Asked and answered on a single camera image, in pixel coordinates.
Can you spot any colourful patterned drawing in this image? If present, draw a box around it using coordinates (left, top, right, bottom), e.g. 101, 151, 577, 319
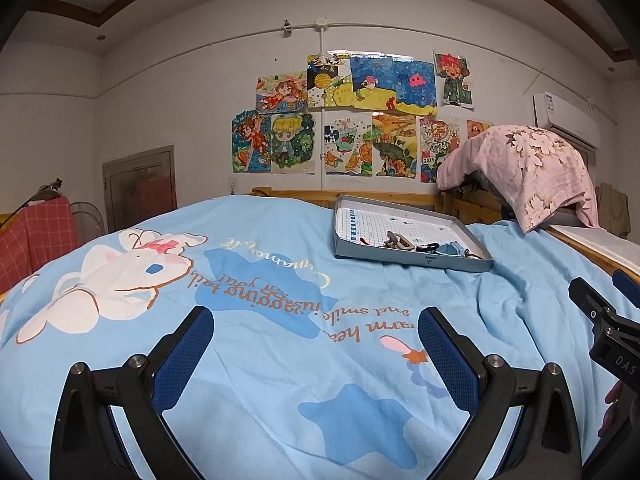
418, 117, 464, 185

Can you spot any dark small door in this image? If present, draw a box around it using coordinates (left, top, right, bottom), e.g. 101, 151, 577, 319
102, 145, 177, 234

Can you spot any dinosaur drawing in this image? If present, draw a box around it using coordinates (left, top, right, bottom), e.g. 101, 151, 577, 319
370, 112, 419, 180

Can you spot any orange-haired figure drawing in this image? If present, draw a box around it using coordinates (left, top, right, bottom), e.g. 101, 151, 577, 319
255, 72, 309, 114

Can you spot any orange-haired girl blue drawing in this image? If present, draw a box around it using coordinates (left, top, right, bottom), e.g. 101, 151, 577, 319
230, 109, 274, 174

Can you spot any yellow moon drawing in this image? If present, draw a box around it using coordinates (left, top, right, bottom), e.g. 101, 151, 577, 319
306, 53, 352, 110

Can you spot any white panel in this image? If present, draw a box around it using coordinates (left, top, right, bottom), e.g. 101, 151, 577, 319
547, 224, 640, 281

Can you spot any blond-haired figure drawing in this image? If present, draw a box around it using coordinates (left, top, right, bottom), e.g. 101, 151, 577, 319
269, 112, 317, 175

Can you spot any blue sea jellyfish painting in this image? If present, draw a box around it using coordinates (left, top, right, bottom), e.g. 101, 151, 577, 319
347, 53, 439, 116

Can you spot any light blue cartoon blanket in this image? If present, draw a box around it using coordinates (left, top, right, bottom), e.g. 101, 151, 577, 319
0, 195, 640, 480

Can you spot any fruit drink drawing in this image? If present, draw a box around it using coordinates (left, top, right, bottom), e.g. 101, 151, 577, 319
323, 113, 375, 177

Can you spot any wooden bed frame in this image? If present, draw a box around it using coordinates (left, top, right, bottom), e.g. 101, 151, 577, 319
250, 186, 640, 283

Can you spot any red-haired figure drawing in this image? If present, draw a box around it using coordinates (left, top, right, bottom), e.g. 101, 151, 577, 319
432, 50, 475, 110

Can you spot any red plaid cloth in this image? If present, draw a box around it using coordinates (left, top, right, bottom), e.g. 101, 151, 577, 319
0, 197, 81, 295

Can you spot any person's right hand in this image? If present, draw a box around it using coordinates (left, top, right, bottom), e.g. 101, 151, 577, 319
599, 381, 626, 441

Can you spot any pink floral cloth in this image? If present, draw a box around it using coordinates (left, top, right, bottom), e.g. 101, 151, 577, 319
437, 124, 601, 235

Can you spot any beige hair clip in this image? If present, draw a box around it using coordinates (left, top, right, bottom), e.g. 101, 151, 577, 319
385, 230, 416, 252

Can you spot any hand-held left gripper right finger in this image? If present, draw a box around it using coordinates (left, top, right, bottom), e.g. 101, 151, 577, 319
417, 307, 583, 480

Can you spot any white air conditioner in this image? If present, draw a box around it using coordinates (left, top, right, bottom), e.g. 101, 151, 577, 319
532, 91, 601, 149

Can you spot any grey cardboard tray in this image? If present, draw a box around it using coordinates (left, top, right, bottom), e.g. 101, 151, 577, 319
332, 194, 495, 274

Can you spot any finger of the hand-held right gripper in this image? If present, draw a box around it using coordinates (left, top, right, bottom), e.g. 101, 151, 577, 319
612, 269, 640, 308
568, 277, 616, 333

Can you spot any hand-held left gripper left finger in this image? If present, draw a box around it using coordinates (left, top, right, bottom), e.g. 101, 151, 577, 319
50, 305, 216, 480

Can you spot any olive hanging cloth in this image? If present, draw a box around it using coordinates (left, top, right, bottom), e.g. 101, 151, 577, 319
595, 182, 632, 239

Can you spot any white conduit junction box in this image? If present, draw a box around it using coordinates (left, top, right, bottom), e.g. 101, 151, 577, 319
312, 18, 329, 57

